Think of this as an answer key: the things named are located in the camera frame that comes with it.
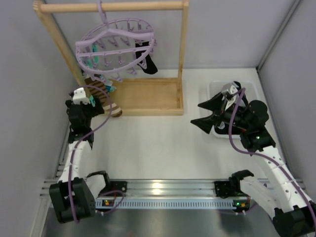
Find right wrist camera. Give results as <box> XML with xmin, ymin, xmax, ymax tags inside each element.
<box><xmin>221</xmin><ymin>82</ymin><xmax>238</xmax><ymax>111</ymax></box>

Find purple round clip hanger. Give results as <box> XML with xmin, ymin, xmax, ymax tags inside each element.
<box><xmin>75</xmin><ymin>0</ymin><xmax>157</xmax><ymax>82</ymax></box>

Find black sock grey blue marks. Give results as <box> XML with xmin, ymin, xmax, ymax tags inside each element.
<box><xmin>232</xmin><ymin>81</ymin><xmax>248</xmax><ymax>107</ymax></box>

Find teal patterned sock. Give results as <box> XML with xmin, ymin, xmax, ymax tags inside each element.
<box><xmin>81</xmin><ymin>56</ymin><xmax>116</xmax><ymax>97</ymax></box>

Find black sock white stripes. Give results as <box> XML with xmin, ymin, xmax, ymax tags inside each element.
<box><xmin>214</xmin><ymin>122</ymin><xmax>226</xmax><ymax>134</ymax></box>

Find wooden hanger rack frame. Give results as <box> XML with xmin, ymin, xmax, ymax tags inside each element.
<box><xmin>33</xmin><ymin>0</ymin><xmax>189</xmax><ymax>116</ymax></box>

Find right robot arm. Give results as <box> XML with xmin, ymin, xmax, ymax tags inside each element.
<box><xmin>191</xmin><ymin>91</ymin><xmax>316</xmax><ymax>237</ymax></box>

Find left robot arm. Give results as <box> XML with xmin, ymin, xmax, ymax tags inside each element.
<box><xmin>49</xmin><ymin>96</ymin><xmax>108</xmax><ymax>224</ymax></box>

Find brown cream striped sock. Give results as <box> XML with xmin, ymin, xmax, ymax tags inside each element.
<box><xmin>84</xmin><ymin>78</ymin><xmax>122</xmax><ymax>118</ymax></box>

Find aluminium mounting rail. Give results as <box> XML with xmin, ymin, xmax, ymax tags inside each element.
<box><xmin>40</xmin><ymin>178</ymin><xmax>309</xmax><ymax>210</ymax></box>

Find white plastic basket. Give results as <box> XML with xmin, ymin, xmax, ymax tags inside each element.
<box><xmin>209</xmin><ymin>80</ymin><xmax>260</xmax><ymax>139</ymax></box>

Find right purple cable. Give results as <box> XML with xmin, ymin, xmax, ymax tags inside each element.
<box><xmin>228</xmin><ymin>87</ymin><xmax>316</xmax><ymax>223</ymax></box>

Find thin black sock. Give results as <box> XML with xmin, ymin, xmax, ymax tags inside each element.
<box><xmin>135</xmin><ymin>41</ymin><xmax>158</xmax><ymax>75</ymax></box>

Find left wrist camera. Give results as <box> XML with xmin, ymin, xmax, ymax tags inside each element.
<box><xmin>70</xmin><ymin>87</ymin><xmax>90</xmax><ymax>105</ymax></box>

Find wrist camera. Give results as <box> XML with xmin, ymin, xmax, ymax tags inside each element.
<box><xmin>221</xmin><ymin>82</ymin><xmax>238</xmax><ymax>111</ymax></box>
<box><xmin>70</xmin><ymin>87</ymin><xmax>90</xmax><ymax>105</ymax></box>

